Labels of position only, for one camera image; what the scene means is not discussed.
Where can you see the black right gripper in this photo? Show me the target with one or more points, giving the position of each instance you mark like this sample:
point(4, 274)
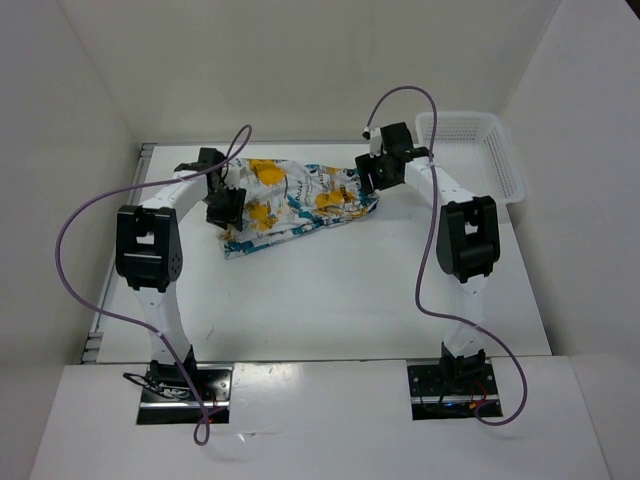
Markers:
point(365, 165)

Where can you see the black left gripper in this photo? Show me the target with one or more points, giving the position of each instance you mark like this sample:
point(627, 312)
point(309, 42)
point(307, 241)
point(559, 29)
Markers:
point(234, 214)

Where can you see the colourful patterned shorts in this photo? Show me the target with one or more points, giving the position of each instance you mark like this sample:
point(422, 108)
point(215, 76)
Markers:
point(286, 199)

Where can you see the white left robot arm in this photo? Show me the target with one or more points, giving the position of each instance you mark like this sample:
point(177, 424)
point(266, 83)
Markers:
point(149, 257)

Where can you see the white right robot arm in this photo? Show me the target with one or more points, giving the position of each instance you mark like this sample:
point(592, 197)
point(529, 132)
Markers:
point(466, 238)

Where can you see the white plastic basket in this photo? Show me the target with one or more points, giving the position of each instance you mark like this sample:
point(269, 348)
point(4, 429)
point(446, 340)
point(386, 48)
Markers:
point(473, 148)

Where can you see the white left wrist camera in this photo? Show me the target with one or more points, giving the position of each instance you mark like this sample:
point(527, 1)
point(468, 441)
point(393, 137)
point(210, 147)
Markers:
point(233, 177)

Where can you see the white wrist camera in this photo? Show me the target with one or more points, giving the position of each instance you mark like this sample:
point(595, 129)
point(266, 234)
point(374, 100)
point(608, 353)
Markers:
point(373, 136)
point(233, 177)

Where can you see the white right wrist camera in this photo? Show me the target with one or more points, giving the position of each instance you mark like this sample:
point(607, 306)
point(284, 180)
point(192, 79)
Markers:
point(373, 136)

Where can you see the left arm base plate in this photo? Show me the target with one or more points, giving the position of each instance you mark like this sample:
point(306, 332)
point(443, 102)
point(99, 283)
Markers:
point(173, 403)

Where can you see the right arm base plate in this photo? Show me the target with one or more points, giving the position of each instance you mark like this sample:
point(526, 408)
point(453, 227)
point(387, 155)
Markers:
point(433, 398)

